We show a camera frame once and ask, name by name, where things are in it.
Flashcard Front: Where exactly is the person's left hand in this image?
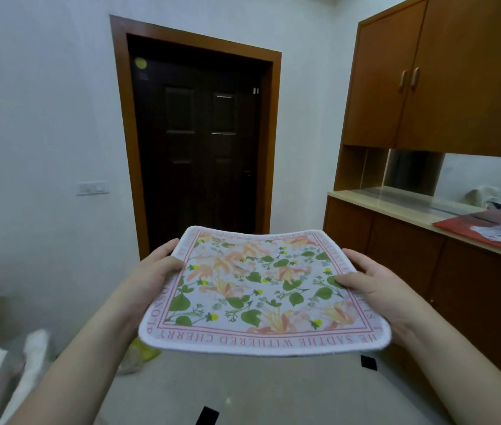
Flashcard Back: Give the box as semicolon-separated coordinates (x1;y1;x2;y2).
119;237;185;323

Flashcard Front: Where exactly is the person's right hand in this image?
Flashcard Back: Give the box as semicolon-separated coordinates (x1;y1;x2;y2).
334;248;433;346

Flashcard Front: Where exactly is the orange lily letter-border placemat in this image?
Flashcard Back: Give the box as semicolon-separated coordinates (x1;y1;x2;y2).
137;225;392;358

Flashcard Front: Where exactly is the person's left forearm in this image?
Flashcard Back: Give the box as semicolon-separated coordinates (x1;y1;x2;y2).
7;287;143;425

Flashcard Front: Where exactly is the person's right forearm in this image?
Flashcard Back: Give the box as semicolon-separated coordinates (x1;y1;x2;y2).
403;309;501;425

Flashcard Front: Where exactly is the yellow plastic bag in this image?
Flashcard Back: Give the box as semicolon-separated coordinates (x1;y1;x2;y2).
117;336;161;375

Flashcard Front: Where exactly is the white rounded object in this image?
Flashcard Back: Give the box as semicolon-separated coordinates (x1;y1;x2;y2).
462;185;501;208

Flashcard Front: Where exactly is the dark wooden door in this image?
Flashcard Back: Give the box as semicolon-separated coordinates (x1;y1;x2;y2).
127;34;273;253

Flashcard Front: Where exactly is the cupboard niche mirror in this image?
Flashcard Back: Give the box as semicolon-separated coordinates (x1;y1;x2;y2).
382;149;501;217

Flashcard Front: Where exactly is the tall brown wooden cupboard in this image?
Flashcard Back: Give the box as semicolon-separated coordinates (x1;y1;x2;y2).
322;0;501;401

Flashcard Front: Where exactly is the white wall switch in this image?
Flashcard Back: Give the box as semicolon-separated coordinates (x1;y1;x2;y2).
75;180;109;196

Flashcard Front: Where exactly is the brown wooden door frame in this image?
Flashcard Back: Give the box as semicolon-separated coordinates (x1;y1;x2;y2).
109;14;283;261

